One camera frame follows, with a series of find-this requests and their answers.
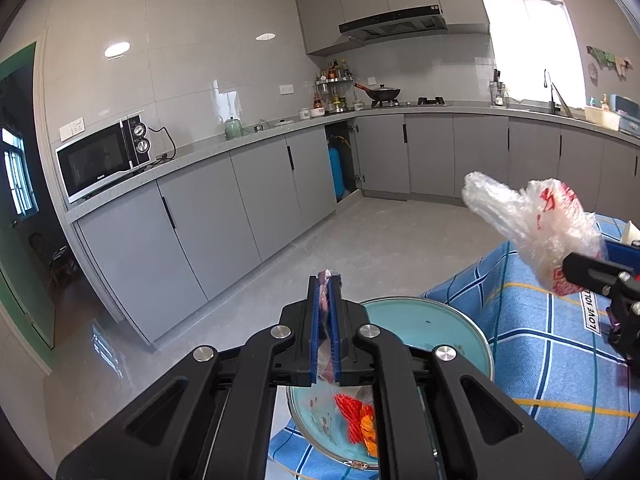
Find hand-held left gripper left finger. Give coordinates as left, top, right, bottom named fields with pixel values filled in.
left=57, top=276, right=331, bottom=480

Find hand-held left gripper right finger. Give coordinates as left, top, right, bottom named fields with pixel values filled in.
left=331, top=276, right=583, bottom=480

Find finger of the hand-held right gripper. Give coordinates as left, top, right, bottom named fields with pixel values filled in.
left=604, top=239, right=640, bottom=275
left=562, top=252, right=632, bottom=293

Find red foam fruit net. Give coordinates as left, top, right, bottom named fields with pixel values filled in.
left=334, top=393, right=376, bottom=444

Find clear red-printed plastic bag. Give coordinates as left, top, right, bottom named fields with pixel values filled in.
left=462, top=171, right=606, bottom=296

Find orange wrapper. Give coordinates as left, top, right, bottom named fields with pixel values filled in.
left=360, top=405, right=382, bottom=457

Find light teal plastic bin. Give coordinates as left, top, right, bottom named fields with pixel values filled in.
left=287, top=296, right=496, bottom=471

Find blue plaid tablecloth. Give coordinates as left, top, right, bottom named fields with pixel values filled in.
left=267, top=212, right=640, bottom=480

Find blue dish rack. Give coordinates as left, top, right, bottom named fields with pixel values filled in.
left=609, top=94, right=640, bottom=138

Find white plastic basin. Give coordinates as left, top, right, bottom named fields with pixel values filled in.
left=585, top=105, right=621, bottom=128

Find grey lower kitchen cabinets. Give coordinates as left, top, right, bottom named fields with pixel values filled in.
left=67, top=107, right=640, bottom=346

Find black kitchen faucet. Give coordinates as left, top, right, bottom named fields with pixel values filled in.
left=544, top=71, right=571, bottom=117

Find blue water tank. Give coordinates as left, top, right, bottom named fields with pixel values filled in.
left=327, top=142, right=347, bottom=198

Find hanging kitchen cloths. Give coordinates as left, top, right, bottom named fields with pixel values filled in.
left=586, top=45, right=632, bottom=78

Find clear knife holder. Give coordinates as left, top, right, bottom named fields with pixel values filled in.
left=491, top=69, right=510, bottom=107

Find bright kitchen window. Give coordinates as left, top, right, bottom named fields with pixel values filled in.
left=481, top=0, right=586, bottom=108

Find black wok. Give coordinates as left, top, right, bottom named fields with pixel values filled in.
left=353, top=82, right=402, bottom=107

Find metal spice rack with bottles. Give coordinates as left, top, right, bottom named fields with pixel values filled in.
left=314, top=58, right=353, bottom=113

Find dark chair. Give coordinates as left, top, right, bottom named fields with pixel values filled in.
left=30, top=232, right=76, bottom=288

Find white microwave oven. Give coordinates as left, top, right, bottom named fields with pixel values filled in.
left=55, top=115, right=152, bottom=204

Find green door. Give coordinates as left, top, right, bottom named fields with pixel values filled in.
left=0, top=42, right=56, bottom=376

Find black range hood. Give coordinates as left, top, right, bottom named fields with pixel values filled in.
left=338, top=5, right=447, bottom=43

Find barred window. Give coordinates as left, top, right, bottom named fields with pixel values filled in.
left=0, top=127, right=38, bottom=218

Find black microwave cable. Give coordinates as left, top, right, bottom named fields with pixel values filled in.
left=147, top=126, right=177, bottom=161

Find white wall socket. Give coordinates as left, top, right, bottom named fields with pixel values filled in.
left=59, top=119, right=86, bottom=142

